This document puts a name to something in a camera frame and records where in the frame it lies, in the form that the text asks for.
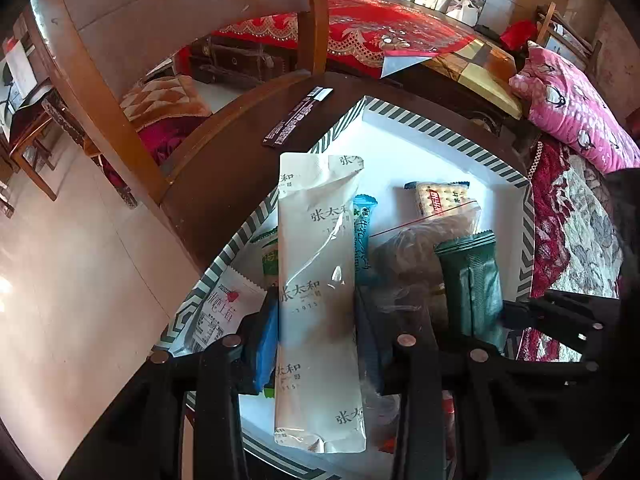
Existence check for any pink penguin pillow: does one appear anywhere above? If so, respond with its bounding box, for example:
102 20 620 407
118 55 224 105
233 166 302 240
509 41 639 174

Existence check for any framed wedding photo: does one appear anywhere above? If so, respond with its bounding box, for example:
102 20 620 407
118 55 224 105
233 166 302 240
445 0 486 27

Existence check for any floral red white blanket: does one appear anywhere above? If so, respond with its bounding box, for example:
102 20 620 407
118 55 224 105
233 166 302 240
516 136 632 363

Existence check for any clear bag of brown snacks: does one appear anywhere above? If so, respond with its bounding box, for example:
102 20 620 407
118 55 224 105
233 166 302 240
370 200 482 326

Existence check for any green striped white box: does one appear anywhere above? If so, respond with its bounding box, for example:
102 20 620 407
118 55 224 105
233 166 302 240
154 94 536 480

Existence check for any white green-edged biscuit packet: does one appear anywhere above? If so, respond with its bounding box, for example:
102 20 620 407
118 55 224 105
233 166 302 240
250 228 279 288

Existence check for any light blue sachima packet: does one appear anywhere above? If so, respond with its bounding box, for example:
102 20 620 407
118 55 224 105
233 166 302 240
352 194 378 285

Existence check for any red gold patterned cloth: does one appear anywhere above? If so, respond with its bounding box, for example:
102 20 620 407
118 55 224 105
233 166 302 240
212 0 476 79

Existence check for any clear zip bag of dates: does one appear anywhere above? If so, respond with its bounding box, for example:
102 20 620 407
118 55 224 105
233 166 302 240
360 379 456 460

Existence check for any dark wooden side table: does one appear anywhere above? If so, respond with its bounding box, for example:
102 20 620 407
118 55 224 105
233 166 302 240
162 70 526 272

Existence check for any wooden chair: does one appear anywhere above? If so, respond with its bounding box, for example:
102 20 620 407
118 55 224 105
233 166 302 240
25 0 328 203

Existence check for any white red-lettered sachet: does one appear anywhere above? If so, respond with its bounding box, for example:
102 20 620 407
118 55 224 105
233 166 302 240
186 268 267 352

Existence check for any checked brown seat cushion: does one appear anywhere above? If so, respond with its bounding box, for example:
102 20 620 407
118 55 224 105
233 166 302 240
119 75 212 131

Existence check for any black remote control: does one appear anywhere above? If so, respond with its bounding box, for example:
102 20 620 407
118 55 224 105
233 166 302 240
262 87 333 148

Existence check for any green snack packet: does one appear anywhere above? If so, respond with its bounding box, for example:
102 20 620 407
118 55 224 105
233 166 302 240
435 230 506 351

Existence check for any long white tea packet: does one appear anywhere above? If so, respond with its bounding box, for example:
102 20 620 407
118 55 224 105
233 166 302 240
274 153 367 454

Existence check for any colourful cracker packet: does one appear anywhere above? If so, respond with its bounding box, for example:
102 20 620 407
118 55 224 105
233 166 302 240
405 181 471 218

